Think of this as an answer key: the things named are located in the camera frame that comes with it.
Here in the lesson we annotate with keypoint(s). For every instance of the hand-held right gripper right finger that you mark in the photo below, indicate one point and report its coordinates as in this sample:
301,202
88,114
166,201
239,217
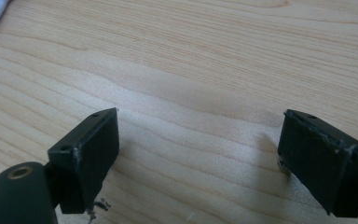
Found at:
317,161

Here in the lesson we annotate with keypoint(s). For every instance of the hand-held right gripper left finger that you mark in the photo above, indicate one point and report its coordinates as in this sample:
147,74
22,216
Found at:
94,155

